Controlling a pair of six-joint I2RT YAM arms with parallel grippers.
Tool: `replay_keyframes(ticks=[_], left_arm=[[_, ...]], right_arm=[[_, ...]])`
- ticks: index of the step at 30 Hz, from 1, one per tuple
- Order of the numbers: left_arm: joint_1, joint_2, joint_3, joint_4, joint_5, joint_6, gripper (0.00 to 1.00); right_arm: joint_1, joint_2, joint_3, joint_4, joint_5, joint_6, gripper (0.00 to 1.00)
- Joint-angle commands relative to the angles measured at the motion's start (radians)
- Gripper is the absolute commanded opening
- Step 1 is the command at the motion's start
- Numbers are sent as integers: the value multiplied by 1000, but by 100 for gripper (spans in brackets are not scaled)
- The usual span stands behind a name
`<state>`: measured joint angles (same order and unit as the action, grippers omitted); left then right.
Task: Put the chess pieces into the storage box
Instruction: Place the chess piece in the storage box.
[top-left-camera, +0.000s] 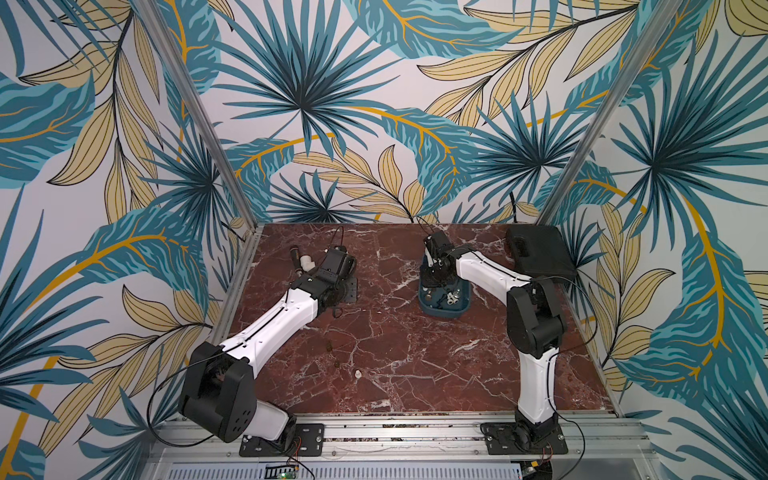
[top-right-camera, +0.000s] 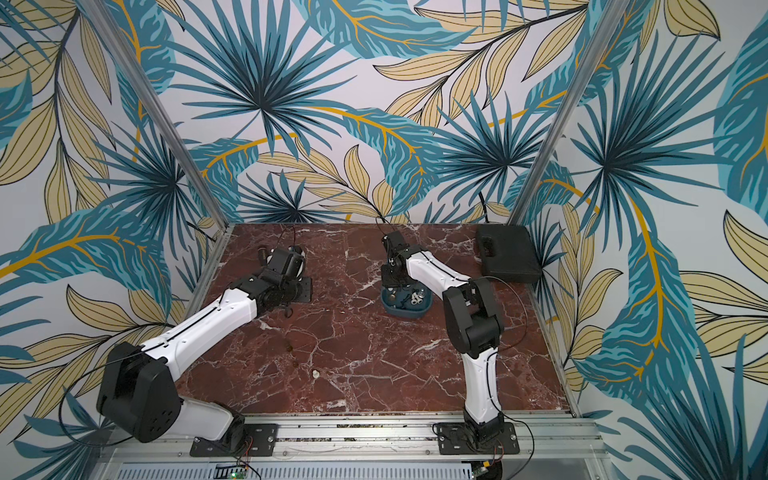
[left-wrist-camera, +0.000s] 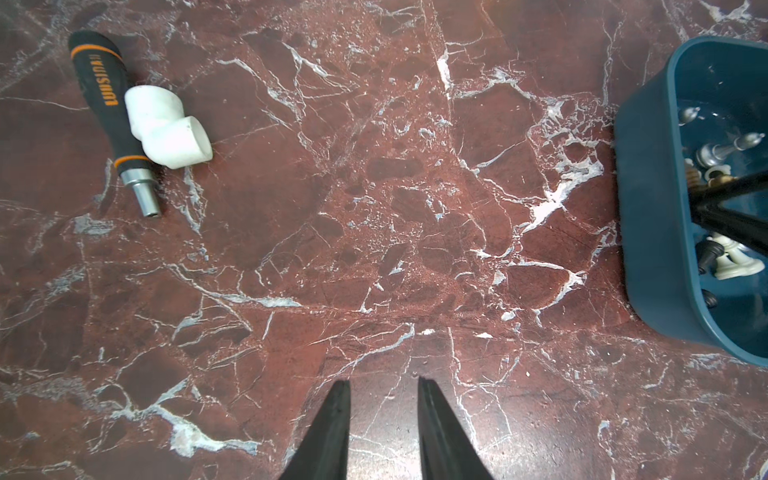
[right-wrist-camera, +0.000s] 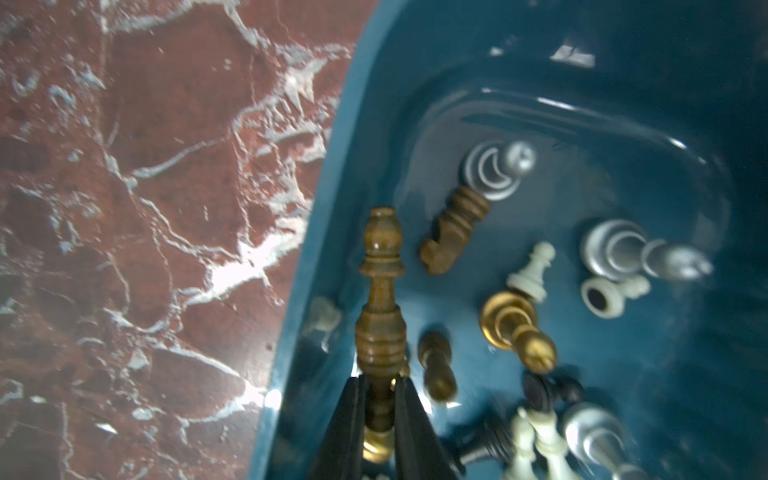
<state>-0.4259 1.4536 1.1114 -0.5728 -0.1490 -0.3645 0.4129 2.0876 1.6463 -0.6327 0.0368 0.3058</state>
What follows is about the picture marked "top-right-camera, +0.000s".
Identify teal plastic storage box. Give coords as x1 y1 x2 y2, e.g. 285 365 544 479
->
380 283 433 319

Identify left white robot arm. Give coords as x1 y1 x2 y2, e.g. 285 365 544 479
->
96 246 311 454

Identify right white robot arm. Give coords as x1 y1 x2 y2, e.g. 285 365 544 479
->
381 231 504 439

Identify black plastic tool case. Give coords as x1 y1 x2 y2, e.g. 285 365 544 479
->
476 224 542 284

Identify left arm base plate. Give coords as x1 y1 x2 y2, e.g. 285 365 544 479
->
190 423 279 458

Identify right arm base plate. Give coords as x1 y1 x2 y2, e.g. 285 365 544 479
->
431 422 520 456

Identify aluminium frame rail front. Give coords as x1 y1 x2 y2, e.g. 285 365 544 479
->
86 412 618 479

